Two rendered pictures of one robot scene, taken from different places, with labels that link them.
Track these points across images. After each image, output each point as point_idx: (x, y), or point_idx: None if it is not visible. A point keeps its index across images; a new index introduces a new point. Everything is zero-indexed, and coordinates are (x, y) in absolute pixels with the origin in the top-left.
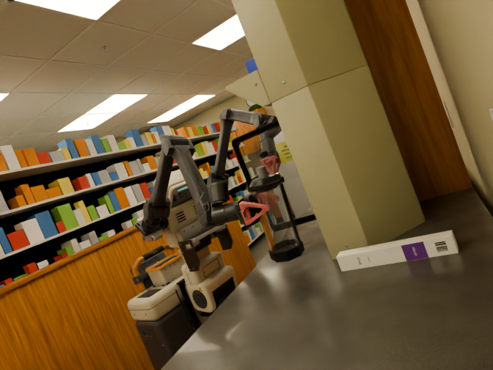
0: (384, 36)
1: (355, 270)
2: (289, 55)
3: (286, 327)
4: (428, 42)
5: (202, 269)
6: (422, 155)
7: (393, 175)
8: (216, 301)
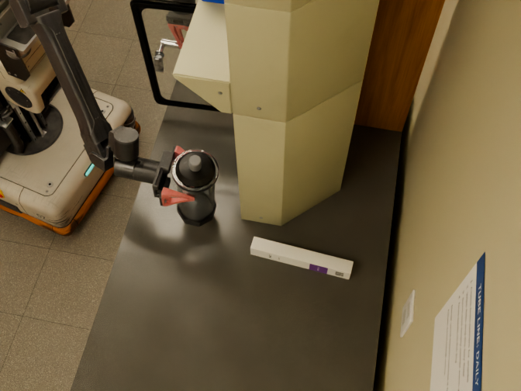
0: None
1: (263, 259)
2: (278, 93)
3: (201, 330)
4: None
5: (25, 64)
6: (373, 94)
7: (332, 168)
8: (44, 102)
